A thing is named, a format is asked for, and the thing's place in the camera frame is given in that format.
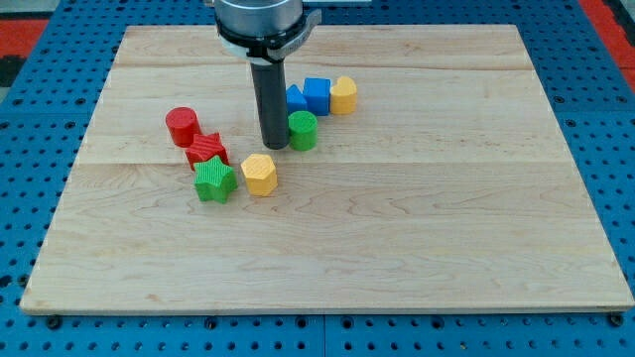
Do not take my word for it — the green cylinder block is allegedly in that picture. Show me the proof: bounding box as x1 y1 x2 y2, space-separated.
289 111 318 151

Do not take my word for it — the yellow hexagon block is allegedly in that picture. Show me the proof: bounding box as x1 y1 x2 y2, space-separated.
241 154 278 196

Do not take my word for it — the blue triangle block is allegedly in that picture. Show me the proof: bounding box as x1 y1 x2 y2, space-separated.
286 84 308 114

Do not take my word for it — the yellow heart block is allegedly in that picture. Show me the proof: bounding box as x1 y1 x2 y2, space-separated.
329 76 357 115

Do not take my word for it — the light wooden board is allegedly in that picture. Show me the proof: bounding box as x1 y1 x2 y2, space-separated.
21 25 634 315

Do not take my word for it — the red cylinder block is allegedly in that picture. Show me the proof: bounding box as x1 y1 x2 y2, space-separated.
165 107 201 148

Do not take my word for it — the green star block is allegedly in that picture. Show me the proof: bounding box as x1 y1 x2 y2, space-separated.
193 156 238 203

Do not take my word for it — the blue cube block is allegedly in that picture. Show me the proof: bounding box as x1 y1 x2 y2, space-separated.
303 77 330 116

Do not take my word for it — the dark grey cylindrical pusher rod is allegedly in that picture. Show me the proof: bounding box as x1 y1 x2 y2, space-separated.
250 61 290 150

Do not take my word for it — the red star block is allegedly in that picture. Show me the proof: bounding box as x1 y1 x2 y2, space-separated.
186 132 230 171

